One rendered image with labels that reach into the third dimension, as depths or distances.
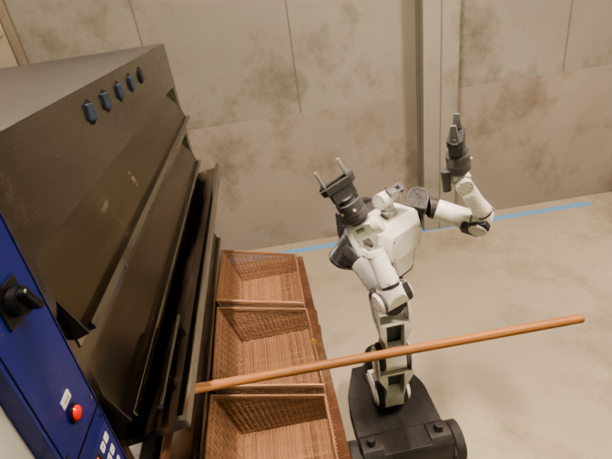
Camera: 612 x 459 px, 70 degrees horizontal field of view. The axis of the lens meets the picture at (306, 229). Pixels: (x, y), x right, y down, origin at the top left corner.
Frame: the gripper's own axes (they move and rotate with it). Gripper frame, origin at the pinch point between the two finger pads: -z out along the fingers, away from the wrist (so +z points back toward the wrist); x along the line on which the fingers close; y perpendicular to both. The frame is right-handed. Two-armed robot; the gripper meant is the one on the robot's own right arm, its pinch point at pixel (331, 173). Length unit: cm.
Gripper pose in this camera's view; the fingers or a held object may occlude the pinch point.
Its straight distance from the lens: 141.6
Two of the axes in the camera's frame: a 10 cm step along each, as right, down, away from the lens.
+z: 5.2, 7.7, 3.7
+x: 8.4, -5.5, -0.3
